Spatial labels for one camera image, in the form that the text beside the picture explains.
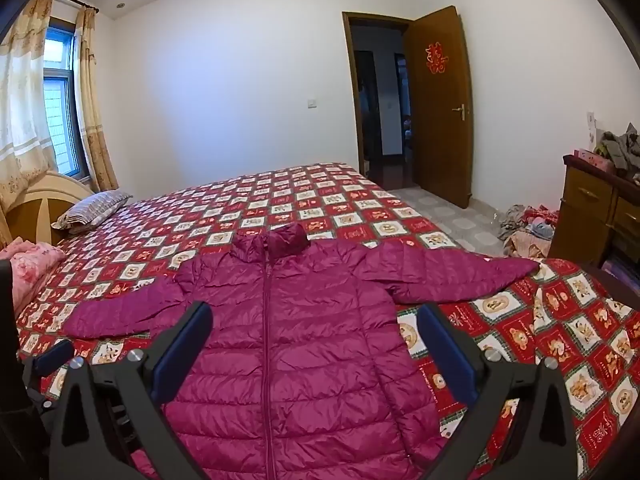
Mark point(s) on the wooden dresser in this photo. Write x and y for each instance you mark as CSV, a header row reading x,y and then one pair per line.
x,y
585,210

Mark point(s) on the red printed blanket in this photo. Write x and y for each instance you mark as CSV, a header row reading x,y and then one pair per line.
x,y
325,200

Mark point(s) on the pile of grey clothes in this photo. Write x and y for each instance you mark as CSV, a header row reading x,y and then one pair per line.
x,y
622,152

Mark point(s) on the brown wooden door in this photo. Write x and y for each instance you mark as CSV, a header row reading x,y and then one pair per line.
x,y
440,150

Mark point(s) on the wooden headboard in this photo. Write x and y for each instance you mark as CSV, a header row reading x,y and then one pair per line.
x,y
35,210

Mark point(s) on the purple cloth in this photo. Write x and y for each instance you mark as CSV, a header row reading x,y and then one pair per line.
x,y
622,270

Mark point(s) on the white wall paper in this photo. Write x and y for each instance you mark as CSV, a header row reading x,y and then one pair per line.
x,y
591,127

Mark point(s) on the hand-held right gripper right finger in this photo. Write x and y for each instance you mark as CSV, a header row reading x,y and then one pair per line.
x,y
442,345

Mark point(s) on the striped pillow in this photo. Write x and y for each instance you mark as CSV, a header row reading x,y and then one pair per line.
x,y
90,210

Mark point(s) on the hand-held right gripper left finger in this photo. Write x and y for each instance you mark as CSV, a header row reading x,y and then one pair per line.
x,y
182,345

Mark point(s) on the dark curtain rod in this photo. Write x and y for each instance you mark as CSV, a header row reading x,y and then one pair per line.
x,y
75,1

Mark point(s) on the pink floral quilt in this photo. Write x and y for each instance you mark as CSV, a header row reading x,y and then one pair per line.
x,y
30,270

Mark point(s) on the pink box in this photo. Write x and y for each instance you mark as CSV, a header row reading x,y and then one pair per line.
x,y
592,160

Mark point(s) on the pile of colourful clothes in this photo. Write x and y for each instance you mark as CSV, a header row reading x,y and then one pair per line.
x,y
530,230

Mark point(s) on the brown door frame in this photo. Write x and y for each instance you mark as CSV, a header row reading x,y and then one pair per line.
x,y
352,85

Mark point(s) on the red paper door decoration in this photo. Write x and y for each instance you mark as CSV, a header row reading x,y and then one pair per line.
x,y
435,58

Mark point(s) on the magenta down jacket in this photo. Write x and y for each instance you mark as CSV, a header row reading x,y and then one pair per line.
x,y
300,335

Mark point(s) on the window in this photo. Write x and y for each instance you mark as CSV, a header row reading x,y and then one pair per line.
x,y
59,100

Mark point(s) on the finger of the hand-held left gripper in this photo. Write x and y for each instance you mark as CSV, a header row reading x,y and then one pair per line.
x,y
52,355

